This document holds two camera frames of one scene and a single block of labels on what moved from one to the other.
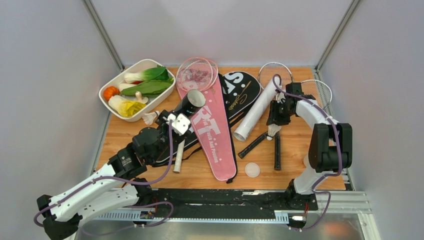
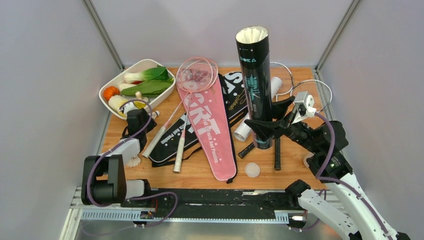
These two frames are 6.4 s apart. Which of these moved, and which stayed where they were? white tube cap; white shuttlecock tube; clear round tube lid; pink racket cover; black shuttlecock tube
Moved: black shuttlecock tube
Stayed: white tube cap; clear round tube lid; white shuttlecock tube; pink racket cover
